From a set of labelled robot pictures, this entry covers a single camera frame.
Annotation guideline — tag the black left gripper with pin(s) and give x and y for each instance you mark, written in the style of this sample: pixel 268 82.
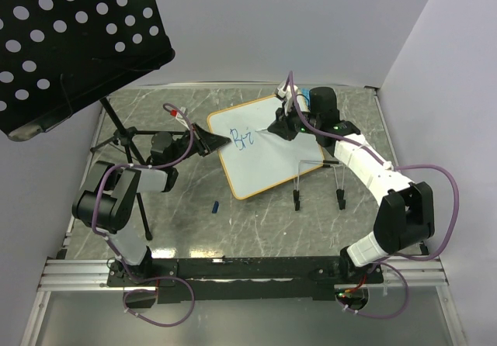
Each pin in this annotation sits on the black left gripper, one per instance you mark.
pixel 206 141

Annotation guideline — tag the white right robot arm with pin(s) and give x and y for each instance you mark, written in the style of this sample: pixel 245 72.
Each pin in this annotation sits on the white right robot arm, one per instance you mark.
pixel 405 213

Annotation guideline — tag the black perforated music stand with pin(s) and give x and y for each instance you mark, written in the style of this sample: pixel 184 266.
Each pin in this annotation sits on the black perforated music stand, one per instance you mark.
pixel 60 56

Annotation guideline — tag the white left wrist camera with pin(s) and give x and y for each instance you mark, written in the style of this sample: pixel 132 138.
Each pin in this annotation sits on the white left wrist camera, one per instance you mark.
pixel 180 115

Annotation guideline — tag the wire whiteboard easel stand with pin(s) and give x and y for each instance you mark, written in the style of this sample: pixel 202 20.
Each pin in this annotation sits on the wire whiteboard easel stand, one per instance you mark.
pixel 328 171

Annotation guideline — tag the yellow framed whiteboard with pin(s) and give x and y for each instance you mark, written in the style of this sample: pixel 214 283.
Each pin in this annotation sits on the yellow framed whiteboard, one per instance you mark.
pixel 255 162

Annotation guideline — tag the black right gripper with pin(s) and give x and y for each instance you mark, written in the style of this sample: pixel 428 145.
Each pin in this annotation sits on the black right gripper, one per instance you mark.
pixel 282 126

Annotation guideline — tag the blue marker cap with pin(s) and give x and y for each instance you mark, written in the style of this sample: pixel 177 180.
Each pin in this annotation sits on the blue marker cap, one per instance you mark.
pixel 215 207

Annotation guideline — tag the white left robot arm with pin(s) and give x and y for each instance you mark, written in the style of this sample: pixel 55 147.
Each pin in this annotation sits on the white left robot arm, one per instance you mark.
pixel 105 201

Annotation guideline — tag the blue studded baseplate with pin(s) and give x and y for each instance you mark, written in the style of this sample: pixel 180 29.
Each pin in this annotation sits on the blue studded baseplate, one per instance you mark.
pixel 305 93

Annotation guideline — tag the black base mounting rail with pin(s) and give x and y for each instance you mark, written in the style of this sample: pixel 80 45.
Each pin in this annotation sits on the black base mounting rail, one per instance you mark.
pixel 181 279

